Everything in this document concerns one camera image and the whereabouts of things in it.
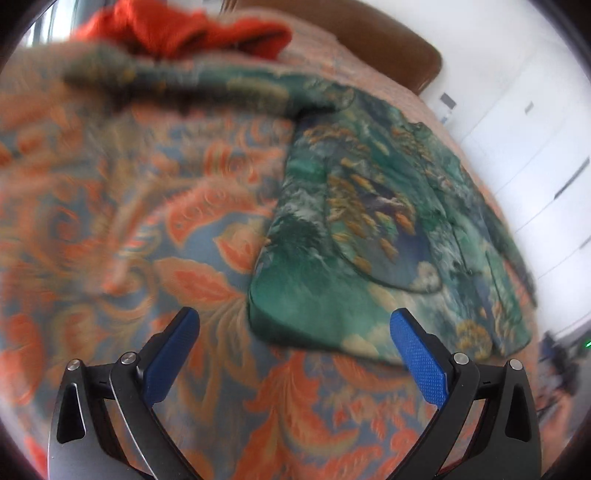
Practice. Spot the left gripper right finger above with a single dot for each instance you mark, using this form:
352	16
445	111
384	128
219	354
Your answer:
506	443

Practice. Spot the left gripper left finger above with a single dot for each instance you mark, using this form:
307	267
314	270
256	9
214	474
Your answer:
82	441

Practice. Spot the green patterned jacket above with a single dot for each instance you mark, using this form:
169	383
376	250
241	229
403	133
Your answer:
375	213

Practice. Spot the orange blue floral bedspread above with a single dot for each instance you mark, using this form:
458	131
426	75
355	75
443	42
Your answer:
118	210

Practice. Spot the white wardrobe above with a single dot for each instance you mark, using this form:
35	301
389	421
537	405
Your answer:
532	149

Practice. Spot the brown wooden headboard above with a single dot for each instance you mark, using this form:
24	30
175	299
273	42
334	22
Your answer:
379	40

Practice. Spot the red orange garment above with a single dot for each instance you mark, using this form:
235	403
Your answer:
153	29

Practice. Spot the grey wall switch panel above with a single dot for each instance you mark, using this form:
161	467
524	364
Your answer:
448	101

